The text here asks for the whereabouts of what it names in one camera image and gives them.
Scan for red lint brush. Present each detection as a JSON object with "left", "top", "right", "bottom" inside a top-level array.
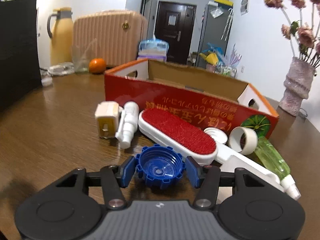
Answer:
[{"left": 138, "top": 108, "right": 284, "bottom": 192}]

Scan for white round lid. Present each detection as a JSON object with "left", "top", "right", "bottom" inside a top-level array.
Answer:
[{"left": 204, "top": 127, "right": 228, "bottom": 145}]

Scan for blue plastic cap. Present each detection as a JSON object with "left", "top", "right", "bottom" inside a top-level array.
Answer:
[{"left": 135, "top": 144, "right": 185, "bottom": 190}]

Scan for white tape roll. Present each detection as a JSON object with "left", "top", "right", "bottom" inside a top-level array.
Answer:
[{"left": 228, "top": 127, "right": 258, "bottom": 155}]

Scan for small white spray bottle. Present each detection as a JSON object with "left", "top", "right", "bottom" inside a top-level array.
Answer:
[{"left": 115, "top": 101, "right": 139, "bottom": 150}]

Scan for green spray bottle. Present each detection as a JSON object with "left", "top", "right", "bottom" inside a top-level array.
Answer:
[{"left": 254, "top": 137, "right": 301, "bottom": 200}]

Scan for white yellow square container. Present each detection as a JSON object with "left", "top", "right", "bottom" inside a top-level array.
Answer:
[{"left": 94, "top": 101, "right": 120, "bottom": 139}]

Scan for red cardboard box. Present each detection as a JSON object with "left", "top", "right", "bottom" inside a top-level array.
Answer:
[{"left": 104, "top": 59, "right": 279, "bottom": 138}]

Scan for orange fruit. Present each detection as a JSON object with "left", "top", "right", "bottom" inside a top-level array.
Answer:
[{"left": 88, "top": 58, "right": 107, "bottom": 74}]

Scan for small white cap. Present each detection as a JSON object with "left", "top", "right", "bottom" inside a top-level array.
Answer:
[{"left": 41, "top": 76, "right": 53, "bottom": 87}]

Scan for yellow watering can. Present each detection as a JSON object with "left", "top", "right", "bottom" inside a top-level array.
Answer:
[{"left": 199, "top": 51, "right": 219, "bottom": 66}]

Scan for clear glass cup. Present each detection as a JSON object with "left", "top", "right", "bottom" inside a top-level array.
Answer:
[{"left": 72, "top": 38, "right": 97, "bottom": 74}]

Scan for pink textured vase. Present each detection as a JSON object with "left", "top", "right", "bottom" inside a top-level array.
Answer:
[{"left": 279, "top": 57, "right": 316, "bottom": 116}]

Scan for blue tissue pack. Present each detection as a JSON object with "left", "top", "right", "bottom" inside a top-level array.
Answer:
[{"left": 137, "top": 37, "right": 169, "bottom": 62}]

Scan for black paper bag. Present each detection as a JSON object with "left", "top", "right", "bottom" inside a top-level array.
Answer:
[{"left": 0, "top": 0, "right": 42, "bottom": 111}]

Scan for pink ribbed suitcase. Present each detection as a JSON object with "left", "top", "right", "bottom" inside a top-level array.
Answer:
[{"left": 72, "top": 10, "right": 148, "bottom": 67}]

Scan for yellow thermos jug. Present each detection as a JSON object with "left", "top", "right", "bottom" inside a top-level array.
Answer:
[{"left": 47, "top": 7, "right": 73, "bottom": 66}]

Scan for grey refrigerator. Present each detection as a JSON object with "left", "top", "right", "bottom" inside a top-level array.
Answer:
[{"left": 197, "top": 2, "right": 233, "bottom": 56}]

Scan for dark entrance door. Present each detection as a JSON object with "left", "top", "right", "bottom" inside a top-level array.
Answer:
[{"left": 155, "top": 1, "right": 196, "bottom": 64}]

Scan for dried pink roses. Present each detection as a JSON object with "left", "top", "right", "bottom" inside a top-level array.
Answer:
[{"left": 263, "top": 0, "right": 319, "bottom": 69}]

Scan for yellow box on fridge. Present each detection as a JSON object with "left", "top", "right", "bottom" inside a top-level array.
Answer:
[{"left": 214, "top": 0, "right": 233, "bottom": 7}]

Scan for white charger with cable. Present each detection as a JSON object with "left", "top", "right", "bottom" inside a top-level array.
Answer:
[{"left": 40, "top": 62, "right": 74, "bottom": 77}]

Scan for wall picture frame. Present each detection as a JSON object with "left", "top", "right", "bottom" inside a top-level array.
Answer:
[{"left": 240, "top": 0, "right": 249, "bottom": 15}]

